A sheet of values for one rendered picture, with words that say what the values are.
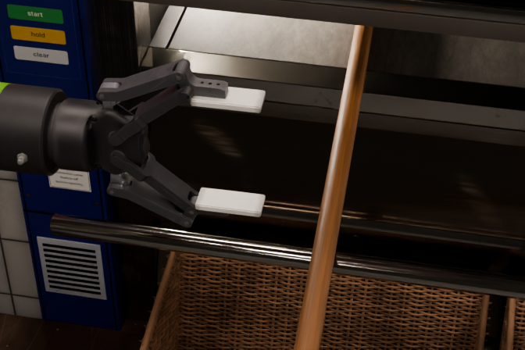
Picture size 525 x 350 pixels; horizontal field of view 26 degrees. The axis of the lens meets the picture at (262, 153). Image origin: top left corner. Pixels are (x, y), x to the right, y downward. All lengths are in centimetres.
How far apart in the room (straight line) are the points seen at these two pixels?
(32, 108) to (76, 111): 4
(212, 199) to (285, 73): 63
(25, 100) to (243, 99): 23
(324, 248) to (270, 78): 42
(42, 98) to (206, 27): 77
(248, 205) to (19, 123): 25
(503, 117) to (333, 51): 30
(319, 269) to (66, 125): 42
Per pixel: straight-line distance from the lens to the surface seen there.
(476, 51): 189
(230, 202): 120
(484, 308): 192
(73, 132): 116
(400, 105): 178
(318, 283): 142
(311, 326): 137
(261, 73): 181
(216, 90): 111
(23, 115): 117
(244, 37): 189
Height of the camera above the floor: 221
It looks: 39 degrees down
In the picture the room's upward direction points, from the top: straight up
